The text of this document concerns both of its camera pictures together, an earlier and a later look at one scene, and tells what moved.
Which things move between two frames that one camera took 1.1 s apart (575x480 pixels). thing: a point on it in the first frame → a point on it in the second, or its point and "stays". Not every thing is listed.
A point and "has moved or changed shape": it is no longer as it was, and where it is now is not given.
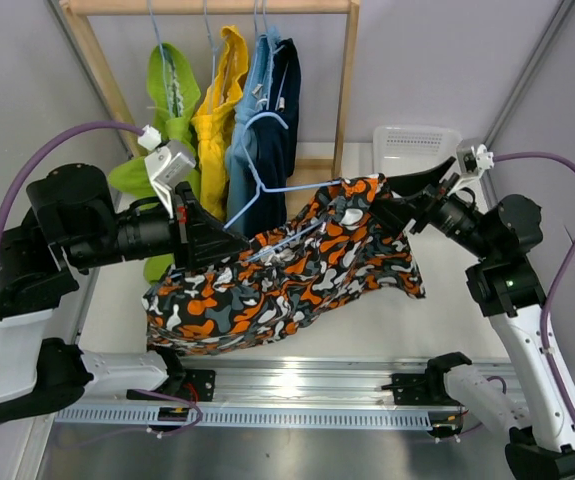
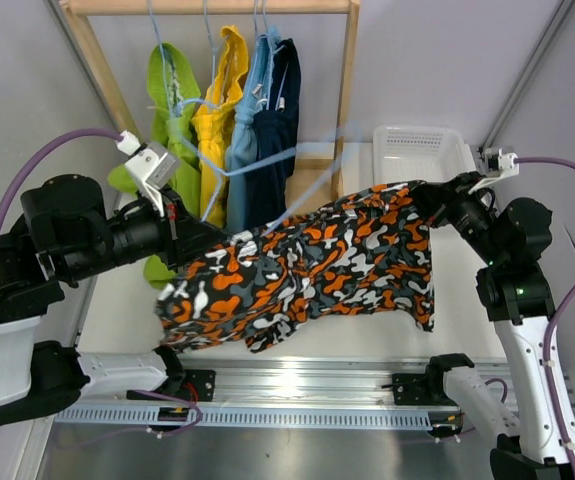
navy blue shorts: [272, 142] stays
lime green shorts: [174, 93] stays
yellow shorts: [212, 120] stays
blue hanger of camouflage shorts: [261, 188] → [336, 152]
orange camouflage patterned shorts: [330, 256] has moved or changed shape
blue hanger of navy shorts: [281, 104] stays
